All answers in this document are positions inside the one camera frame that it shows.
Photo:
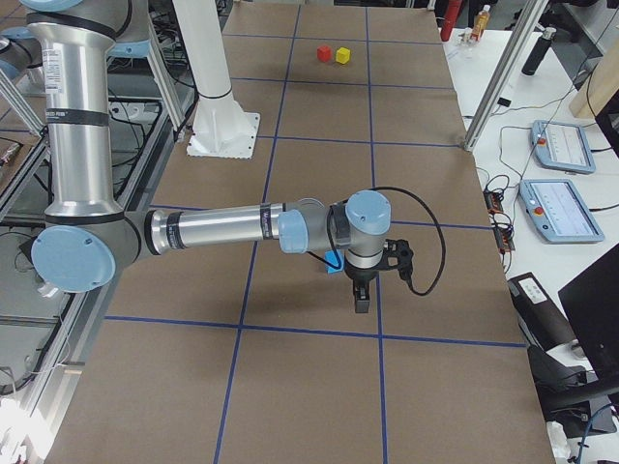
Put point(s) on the black monitor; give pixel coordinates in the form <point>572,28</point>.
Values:
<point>590,301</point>

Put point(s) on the aluminium frame post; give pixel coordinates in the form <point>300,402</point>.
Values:
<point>529,17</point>

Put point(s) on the black water bottle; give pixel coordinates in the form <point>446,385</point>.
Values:
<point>539,51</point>

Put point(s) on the far teach pendant tablet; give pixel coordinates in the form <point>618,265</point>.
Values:
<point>562,146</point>

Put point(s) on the teach pendant tablet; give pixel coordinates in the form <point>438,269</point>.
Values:
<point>558,212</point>
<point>562,146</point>

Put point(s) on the near teach pendant tablet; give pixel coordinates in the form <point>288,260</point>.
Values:
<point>558,212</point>

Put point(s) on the red fire extinguisher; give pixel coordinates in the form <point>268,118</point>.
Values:
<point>450,19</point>

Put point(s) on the blue cube block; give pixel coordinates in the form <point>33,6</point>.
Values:
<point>334,261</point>

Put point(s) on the yellow cube block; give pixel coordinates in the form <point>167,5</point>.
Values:
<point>343,55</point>

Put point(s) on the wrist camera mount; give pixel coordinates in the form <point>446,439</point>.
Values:
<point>398,256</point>

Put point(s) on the black box with label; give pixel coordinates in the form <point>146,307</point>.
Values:
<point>539,313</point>

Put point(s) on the red cube block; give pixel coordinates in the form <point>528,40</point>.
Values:
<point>324,53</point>

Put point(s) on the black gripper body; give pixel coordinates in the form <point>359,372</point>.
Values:
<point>361,275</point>

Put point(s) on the white pedestal column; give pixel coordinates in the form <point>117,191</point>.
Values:
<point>220,128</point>

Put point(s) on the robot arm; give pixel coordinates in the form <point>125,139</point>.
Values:
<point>89,238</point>

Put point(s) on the orange drink bottle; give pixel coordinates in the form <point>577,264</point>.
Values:
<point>480,23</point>

